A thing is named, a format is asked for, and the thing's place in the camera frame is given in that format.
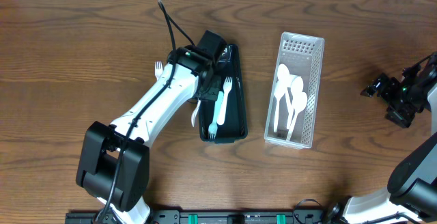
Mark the white plastic fork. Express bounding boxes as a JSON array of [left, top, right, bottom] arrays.
[[217, 76, 233, 125], [154, 61, 163, 80]]

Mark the white plastic spoon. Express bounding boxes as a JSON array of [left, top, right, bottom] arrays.
[[285, 76, 305, 130], [277, 64, 292, 113], [286, 92, 307, 141], [191, 100, 201, 127], [273, 80, 286, 132]]

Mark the pale green plastic fork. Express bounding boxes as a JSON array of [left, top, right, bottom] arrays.
[[208, 91, 224, 140]]

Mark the black plastic basket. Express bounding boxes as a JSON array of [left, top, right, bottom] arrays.
[[198, 44, 248, 144]]

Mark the clear plastic perforated basket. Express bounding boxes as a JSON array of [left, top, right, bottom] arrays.
[[264, 31, 324, 149]]

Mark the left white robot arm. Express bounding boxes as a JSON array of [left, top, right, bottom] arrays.
[[76, 45, 226, 223]]

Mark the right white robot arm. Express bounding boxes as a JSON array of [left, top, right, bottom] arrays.
[[322, 70, 436, 223]]

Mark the left black cable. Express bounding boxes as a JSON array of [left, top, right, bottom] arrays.
[[94, 0, 196, 224]]

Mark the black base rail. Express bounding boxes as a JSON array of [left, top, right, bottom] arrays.
[[64, 209, 328, 224]]

